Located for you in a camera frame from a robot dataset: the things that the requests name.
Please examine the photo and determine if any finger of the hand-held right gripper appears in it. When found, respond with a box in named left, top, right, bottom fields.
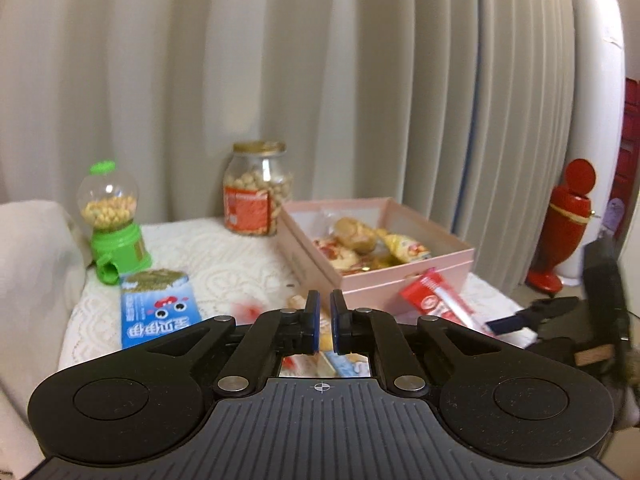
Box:
left=483, top=297, right=584, bottom=336

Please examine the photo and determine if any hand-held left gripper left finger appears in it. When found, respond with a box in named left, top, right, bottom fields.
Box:
left=150, top=290, right=322, bottom=401

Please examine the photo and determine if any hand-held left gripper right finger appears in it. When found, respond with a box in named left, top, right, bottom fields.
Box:
left=330, top=290, right=501, bottom=401

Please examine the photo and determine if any colourful small snack packet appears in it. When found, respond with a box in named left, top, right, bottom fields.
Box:
left=280, top=295, right=373, bottom=378

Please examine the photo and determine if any pink cardboard box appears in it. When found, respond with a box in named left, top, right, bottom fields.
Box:
left=276, top=197, right=476, bottom=318

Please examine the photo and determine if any yellow label bread packet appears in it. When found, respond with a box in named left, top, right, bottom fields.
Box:
left=357, top=255, right=401, bottom=273

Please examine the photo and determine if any red snack packet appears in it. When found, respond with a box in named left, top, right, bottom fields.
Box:
left=400, top=267, right=493, bottom=333

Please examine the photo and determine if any clear brown bread packet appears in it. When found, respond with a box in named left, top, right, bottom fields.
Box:
left=332, top=216, right=381, bottom=253

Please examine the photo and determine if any yellow cartoon snack packet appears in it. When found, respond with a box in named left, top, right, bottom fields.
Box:
left=377, top=229, right=433, bottom=263

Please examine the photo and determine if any round red-patterned cookie packet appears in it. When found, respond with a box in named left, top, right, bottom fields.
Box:
left=314, top=237, right=363, bottom=273

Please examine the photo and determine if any small red candy wrapper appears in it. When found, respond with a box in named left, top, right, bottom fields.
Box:
left=232, top=300, right=266, bottom=323

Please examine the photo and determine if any red wooden vase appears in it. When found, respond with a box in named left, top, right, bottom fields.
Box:
left=525, top=159, right=598, bottom=293

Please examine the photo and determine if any pale purple object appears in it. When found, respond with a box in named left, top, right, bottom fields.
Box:
left=597, top=197, right=628, bottom=241

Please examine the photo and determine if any white lace cloth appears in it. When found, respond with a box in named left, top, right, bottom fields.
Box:
left=57, top=215, right=531, bottom=371

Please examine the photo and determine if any clear peanut jar gold lid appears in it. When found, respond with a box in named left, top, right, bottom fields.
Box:
left=222, top=141, right=293, bottom=237

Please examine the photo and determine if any red cabinet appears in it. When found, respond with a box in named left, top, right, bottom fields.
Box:
left=617, top=77, right=640, bottom=221

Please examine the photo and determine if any blue snack packet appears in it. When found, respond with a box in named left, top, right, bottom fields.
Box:
left=120, top=269, right=202, bottom=351

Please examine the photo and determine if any white tower fan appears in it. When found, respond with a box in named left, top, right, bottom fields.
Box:
left=557, top=0, right=628, bottom=288

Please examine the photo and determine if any green candy dispenser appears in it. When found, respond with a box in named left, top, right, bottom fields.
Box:
left=77, top=160, right=153, bottom=286

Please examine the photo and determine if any white curtain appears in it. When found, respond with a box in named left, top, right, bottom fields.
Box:
left=0, top=0, right=583, bottom=281

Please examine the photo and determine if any beige cushion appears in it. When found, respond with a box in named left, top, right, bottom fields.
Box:
left=0, top=200, right=93, bottom=471

